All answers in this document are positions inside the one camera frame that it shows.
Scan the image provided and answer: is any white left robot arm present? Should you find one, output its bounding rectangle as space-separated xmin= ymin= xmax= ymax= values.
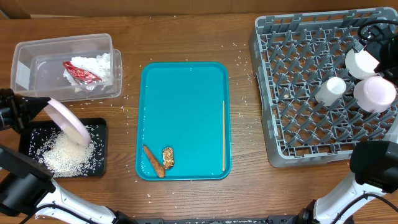
xmin=1 ymin=89 xmax=135 ymax=224

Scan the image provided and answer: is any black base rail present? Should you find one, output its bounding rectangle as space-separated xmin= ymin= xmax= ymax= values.
xmin=132 ymin=215 xmax=305 ymax=224

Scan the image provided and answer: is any red snack wrapper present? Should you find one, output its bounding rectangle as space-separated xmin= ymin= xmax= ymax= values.
xmin=63 ymin=61 xmax=102 ymax=83

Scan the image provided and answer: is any black plastic tray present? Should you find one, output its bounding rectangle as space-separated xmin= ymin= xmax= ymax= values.
xmin=18 ymin=117 xmax=108 ymax=179

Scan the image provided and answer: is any white cup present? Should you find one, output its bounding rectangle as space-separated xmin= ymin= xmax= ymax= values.
xmin=315 ymin=77 xmax=346 ymax=106

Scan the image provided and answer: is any pile of white rice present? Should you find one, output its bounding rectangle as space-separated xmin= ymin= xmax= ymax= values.
xmin=28 ymin=124 xmax=105 ymax=179

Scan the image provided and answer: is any grey dishwasher rack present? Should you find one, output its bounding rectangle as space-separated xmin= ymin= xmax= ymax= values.
xmin=249 ymin=7 xmax=397 ymax=167

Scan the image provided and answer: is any brown sausage piece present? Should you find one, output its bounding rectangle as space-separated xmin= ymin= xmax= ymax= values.
xmin=143 ymin=145 xmax=165 ymax=178

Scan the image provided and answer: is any clear plastic bin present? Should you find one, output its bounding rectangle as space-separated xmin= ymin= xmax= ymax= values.
xmin=11 ymin=34 xmax=123 ymax=101

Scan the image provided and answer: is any wooden chopstick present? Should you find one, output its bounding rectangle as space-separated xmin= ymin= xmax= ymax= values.
xmin=222 ymin=101 xmax=225 ymax=172

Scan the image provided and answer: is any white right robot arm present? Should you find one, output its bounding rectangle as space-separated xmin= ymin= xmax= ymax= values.
xmin=289 ymin=20 xmax=397 ymax=223

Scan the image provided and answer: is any light green bowl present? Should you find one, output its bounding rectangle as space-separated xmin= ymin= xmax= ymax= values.
xmin=345 ymin=49 xmax=379 ymax=80

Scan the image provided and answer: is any brown food scrap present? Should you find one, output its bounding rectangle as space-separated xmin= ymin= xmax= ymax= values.
xmin=162 ymin=147 xmax=175 ymax=170

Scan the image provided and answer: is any large pink plate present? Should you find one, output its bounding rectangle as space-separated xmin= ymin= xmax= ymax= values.
xmin=44 ymin=98 xmax=91 ymax=147

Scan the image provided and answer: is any teal plastic tray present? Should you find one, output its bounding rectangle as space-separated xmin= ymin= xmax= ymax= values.
xmin=136 ymin=62 xmax=232 ymax=181

